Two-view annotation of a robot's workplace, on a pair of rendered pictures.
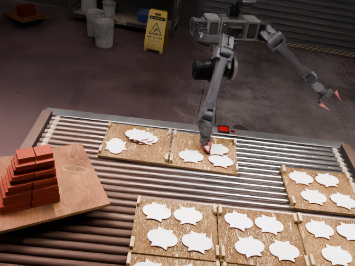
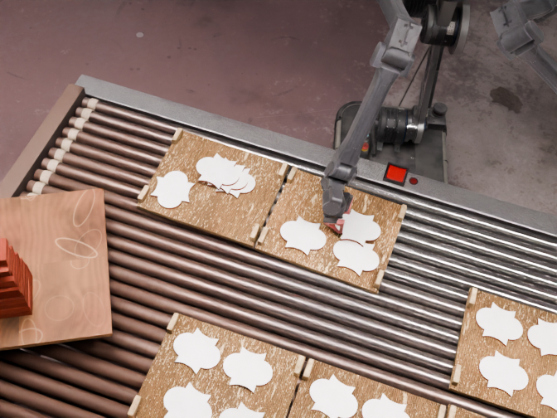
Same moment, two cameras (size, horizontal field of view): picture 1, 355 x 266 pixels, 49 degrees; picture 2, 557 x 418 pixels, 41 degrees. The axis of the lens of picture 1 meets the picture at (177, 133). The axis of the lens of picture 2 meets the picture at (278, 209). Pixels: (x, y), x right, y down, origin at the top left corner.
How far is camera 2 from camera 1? 0.93 m
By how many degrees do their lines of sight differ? 24
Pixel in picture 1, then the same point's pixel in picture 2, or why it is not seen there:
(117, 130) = (187, 149)
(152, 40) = not seen: outside the picture
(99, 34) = not seen: outside the picture
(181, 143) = (297, 199)
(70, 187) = (56, 288)
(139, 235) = (153, 392)
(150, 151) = (231, 211)
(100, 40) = not seen: outside the picture
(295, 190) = (473, 349)
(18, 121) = (82, 24)
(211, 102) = (349, 153)
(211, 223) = (283, 392)
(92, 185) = (94, 289)
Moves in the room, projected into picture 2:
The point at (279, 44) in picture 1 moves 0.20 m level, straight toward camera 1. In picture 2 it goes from (525, 49) to (495, 90)
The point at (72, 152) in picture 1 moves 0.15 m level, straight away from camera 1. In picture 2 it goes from (80, 209) to (89, 170)
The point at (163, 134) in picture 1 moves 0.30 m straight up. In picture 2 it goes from (270, 173) to (276, 115)
